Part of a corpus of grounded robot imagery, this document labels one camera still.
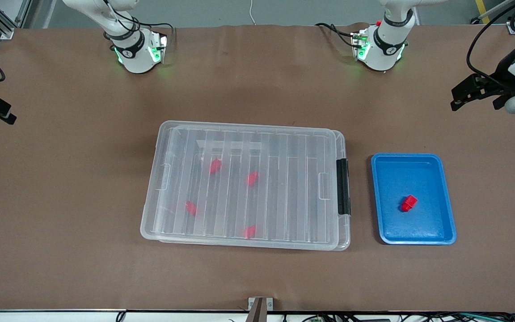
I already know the clear plastic box lid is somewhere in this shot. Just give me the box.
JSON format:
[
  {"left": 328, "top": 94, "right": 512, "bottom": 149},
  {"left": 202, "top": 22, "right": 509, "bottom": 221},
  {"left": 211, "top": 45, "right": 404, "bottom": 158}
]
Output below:
[{"left": 140, "top": 120, "right": 346, "bottom": 246}]

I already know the black box latch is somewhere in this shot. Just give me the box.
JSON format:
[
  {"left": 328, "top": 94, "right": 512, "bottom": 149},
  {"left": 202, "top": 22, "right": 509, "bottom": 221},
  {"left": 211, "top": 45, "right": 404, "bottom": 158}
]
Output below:
[{"left": 336, "top": 158, "right": 351, "bottom": 216}]

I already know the clear plastic storage box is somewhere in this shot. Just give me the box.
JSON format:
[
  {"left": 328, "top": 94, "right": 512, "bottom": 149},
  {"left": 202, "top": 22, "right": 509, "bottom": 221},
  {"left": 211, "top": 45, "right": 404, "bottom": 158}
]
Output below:
[{"left": 157, "top": 121, "right": 351, "bottom": 251}]

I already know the blue plastic tray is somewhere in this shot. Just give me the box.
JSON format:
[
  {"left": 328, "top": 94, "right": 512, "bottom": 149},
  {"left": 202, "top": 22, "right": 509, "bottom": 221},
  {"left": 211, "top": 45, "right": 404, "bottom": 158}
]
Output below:
[{"left": 371, "top": 153, "right": 457, "bottom": 246}]

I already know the brown table mat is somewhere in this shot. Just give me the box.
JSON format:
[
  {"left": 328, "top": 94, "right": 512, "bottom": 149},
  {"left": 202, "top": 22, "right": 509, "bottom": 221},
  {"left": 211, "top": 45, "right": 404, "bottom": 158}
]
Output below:
[{"left": 0, "top": 22, "right": 515, "bottom": 313}]

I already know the metal bracket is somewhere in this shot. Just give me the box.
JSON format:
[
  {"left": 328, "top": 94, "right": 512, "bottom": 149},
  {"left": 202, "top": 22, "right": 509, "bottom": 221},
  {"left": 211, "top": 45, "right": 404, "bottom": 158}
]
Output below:
[{"left": 248, "top": 297, "right": 274, "bottom": 311}]

